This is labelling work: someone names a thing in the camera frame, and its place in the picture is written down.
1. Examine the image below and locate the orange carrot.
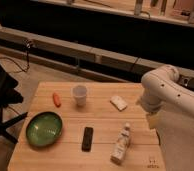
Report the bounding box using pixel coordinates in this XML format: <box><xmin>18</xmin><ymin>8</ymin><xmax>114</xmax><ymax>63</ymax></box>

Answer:
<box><xmin>52</xmin><ymin>93</ymin><xmax>61</xmax><ymax>107</ymax></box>

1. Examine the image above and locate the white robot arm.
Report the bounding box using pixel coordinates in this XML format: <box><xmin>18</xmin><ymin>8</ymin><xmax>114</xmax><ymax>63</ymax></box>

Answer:
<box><xmin>138</xmin><ymin>65</ymin><xmax>194</xmax><ymax>129</ymax></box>

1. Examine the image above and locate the white rectangular block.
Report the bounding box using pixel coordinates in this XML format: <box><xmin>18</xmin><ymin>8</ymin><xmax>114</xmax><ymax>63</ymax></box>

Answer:
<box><xmin>110</xmin><ymin>96</ymin><xmax>127</xmax><ymax>111</ymax></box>

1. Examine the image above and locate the green bowl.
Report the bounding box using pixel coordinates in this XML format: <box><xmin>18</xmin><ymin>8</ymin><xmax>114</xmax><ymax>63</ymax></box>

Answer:
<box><xmin>25</xmin><ymin>111</ymin><xmax>63</xmax><ymax>148</ymax></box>

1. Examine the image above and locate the clear plastic bottle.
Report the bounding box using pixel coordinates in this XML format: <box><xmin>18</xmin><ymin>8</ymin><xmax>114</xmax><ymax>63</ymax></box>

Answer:
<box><xmin>110</xmin><ymin>123</ymin><xmax>130</xmax><ymax>165</ymax></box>

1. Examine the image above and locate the black remote control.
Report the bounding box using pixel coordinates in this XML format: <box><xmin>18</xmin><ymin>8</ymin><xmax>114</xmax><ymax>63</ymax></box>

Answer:
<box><xmin>82</xmin><ymin>127</ymin><xmax>94</xmax><ymax>152</ymax></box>

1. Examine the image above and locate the black cable on floor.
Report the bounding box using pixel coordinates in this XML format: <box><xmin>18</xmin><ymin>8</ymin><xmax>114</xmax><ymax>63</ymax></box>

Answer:
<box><xmin>0</xmin><ymin>39</ymin><xmax>35</xmax><ymax>74</ymax></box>

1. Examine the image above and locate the translucent plastic cup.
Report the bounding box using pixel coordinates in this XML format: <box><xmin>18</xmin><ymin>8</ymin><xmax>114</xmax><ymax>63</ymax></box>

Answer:
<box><xmin>72</xmin><ymin>85</ymin><xmax>87</xmax><ymax>106</ymax></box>

